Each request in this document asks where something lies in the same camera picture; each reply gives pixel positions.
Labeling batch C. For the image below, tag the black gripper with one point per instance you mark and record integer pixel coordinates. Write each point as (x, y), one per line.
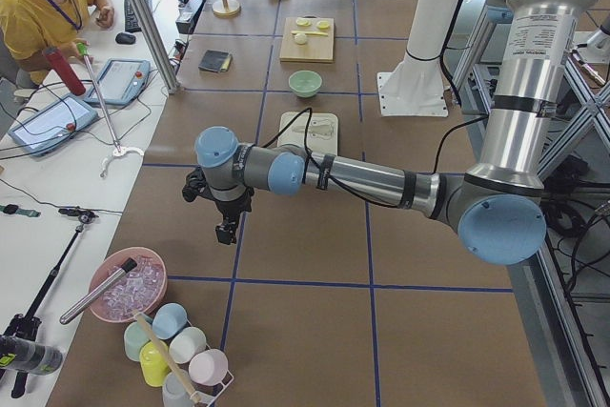
(232, 207)

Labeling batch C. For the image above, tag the white steamed bun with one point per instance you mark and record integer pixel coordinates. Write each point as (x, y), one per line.
(301, 38)

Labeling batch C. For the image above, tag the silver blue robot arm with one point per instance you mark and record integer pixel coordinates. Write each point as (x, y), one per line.
(493, 207)

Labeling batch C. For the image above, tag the pink bowl with ice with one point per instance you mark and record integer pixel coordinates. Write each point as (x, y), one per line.
(141, 289)

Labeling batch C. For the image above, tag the green ceramic bowl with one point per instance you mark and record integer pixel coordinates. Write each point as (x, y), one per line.
(305, 83)

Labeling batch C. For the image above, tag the metal ice scoop stick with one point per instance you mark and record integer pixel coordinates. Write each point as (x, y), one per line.
(86, 301)

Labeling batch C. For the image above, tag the blue cup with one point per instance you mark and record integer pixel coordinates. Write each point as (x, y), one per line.
(170, 319)

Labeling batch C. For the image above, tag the white cup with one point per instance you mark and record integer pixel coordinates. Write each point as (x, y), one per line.
(187, 344)

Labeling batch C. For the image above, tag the wooden stick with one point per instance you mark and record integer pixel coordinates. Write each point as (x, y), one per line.
(194, 396)

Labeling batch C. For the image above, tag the pink cup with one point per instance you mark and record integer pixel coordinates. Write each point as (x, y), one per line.
(209, 367)

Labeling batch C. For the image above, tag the white bear tray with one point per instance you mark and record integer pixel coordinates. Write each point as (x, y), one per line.
(322, 134)

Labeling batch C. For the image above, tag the green cup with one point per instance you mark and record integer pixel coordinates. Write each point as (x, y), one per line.
(134, 339)

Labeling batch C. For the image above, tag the yellow cup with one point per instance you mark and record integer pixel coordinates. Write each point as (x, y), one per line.
(153, 366)

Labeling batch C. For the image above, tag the grey cup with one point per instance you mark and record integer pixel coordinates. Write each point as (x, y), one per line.
(174, 394)

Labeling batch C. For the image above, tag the dark sponge cloth pad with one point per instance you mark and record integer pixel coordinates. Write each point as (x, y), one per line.
(215, 61)

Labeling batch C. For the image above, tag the far teach pendant tablet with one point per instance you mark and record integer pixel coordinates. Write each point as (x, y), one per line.
(122, 80)

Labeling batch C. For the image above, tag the teach pendant tablet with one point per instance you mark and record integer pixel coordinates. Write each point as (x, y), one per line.
(51, 127)
(122, 80)

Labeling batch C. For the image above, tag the wooden cutting board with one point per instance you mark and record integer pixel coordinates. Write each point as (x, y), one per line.
(319, 49)

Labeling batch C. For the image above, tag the near teach pendant tablet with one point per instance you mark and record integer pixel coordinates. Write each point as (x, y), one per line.
(51, 127)

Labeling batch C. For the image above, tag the yellow plastic knife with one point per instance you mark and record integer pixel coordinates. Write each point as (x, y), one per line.
(312, 33)

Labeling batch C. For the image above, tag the green wrist watch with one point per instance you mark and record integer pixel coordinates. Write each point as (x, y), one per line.
(12, 209)

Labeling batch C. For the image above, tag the black computer mouse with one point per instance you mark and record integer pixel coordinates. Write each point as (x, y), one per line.
(125, 38)

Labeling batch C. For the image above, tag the black selfie stick tripod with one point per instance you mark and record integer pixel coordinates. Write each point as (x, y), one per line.
(26, 325)

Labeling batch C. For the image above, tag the lemon slice left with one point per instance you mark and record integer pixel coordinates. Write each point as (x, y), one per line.
(303, 22)

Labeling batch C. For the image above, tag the lemon slice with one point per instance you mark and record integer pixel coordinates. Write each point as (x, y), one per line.
(323, 25)
(303, 22)

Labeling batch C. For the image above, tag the red bottle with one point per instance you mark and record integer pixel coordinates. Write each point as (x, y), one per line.
(64, 70)

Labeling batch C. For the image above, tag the wooden mug tree stand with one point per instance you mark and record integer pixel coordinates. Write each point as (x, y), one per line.
(226, 8)

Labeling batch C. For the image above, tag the black keyboard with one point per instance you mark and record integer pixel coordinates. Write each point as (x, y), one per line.
(131, 20)

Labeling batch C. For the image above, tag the lemon slice right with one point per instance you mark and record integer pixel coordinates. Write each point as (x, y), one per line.
(323, 25)

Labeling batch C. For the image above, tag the metal grabber stick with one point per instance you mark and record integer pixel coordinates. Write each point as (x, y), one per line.
(118, 149)

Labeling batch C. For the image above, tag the person in yellow shirt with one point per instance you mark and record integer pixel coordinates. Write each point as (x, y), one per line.
(31, 26)

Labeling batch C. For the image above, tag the white wire cup rack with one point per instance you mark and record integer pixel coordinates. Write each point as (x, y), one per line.
(208, 399)

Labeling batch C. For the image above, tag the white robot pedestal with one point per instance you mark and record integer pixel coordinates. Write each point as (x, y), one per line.
(415, 87)

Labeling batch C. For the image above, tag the aluminium frame post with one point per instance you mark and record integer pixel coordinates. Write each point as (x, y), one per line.
(155, 44)

